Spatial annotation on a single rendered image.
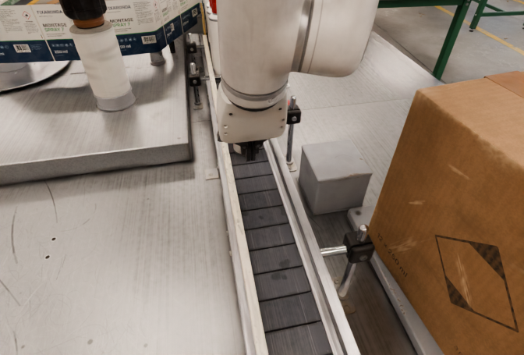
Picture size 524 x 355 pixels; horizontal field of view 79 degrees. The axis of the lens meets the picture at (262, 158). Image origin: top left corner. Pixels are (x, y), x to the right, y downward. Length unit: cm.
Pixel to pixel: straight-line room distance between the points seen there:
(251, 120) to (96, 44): 44
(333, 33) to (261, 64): 8
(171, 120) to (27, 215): 33
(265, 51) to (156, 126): 47
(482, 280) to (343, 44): 27
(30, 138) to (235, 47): 60
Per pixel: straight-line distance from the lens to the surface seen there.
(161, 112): 80
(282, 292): 46
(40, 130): 86
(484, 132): 36
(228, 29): 33
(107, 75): 80
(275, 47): 33
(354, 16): 33
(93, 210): 68
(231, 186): 53
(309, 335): 44
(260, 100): 38
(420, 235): 45
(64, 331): 56
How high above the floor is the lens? 129
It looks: 41 degrees down
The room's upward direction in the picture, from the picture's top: straight up
